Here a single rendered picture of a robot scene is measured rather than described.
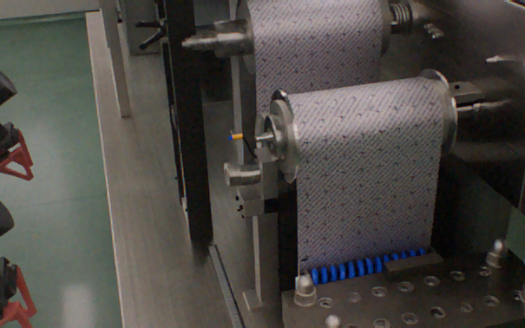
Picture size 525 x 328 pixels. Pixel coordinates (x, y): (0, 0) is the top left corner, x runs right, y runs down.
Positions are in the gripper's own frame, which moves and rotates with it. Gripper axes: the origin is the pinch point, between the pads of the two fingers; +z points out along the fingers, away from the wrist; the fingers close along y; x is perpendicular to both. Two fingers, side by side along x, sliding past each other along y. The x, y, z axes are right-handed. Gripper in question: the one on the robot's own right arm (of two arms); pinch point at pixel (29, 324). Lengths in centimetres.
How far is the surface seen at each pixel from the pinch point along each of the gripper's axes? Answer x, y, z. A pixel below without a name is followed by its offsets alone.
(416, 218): -57, -1, 26
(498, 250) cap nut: -64, -9, 35
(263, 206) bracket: -37.2, 7.2, 12.6
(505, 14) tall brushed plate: -83, 0, 4
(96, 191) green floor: 40, 222, 98
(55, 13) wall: 42, 558, 89
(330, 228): -44.0, -0.5, 18.2
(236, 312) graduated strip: -21.5, 8.3, 29.0
